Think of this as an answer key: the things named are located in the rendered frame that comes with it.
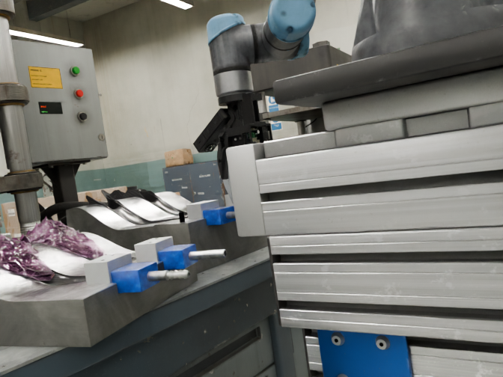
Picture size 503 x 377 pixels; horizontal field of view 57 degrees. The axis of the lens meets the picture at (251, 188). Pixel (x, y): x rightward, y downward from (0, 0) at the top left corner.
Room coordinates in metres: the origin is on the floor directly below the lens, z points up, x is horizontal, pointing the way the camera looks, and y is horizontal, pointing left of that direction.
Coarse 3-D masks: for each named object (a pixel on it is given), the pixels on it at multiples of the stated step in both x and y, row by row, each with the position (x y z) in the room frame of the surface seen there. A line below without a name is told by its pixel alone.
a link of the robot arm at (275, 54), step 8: (256, 24) 0.92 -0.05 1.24; (256, 32) 0.90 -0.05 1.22; (256, 40) 0.90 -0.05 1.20; (264, 40) 0.88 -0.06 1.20; (304, 40) 0.91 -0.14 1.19; (256, 48) 0.90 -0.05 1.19; (264, 48) 0.90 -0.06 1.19; (272, 48) 0.87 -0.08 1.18; (296, 48) 0.91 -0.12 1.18; (304, 48) 0.92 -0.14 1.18; (256, 56) 0.91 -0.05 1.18; (264, 56) 0.91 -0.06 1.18; (272, 56) 0.92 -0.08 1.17; (280, 56) 0.91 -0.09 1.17; (288, 56) 0.92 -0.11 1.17; (296, 56) 0.93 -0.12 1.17; (304, 56) 0.94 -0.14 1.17
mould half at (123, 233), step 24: (168, 192) 1.18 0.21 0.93; (72, 216) 1.01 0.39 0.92; (96, 216) 0.96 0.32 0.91; (120, 216) 0.98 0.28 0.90; (144, 216) 1.01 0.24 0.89; (168, 216) 1.03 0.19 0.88; (120, 240) 0.91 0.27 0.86; (144, 240) 0.86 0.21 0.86; (192, 240) 0.80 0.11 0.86; (216, 240) 0.84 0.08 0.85; (240, 240) 0.89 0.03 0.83; (264, 240) 0.95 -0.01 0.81; (216, 264) 0.83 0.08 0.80
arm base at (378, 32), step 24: (384, 0) 0.38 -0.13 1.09; (408, 0) 0.36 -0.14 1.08; (432, 0) 0.35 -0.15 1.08; (456, 0) 0.35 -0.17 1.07; (480, 0) 0.36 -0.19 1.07; (360, 24) 0.41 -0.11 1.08; (384, 24) 0.37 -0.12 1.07; (408, 24) 0.36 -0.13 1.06; (432, 24) 0.35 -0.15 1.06; (456, 24) 0.34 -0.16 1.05; (480, 24) 0.34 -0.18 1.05; (360, 48) 0.40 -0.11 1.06; (384, 48) 0.37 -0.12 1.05
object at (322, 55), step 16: (320, 48) 4.58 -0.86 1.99; (256, 64) 4.92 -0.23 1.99; (272, 64) 4.83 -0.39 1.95; (288, 64) 4.75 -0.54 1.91; (304, 64) 4.67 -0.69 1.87; (320, 64) 4.59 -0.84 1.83; (336, 64) 4.71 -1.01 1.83; (256, 80) 4.94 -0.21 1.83; (272, 80) 4.85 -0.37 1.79; (272, 96) 5.51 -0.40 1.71; (272, 112) 4.90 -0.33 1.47; (288, 112) 4.82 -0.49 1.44; (304, 112) 4.91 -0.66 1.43; (320, 112) 5.17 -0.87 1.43; (304, 128) 5.91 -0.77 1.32; (320, 128) 5.99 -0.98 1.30
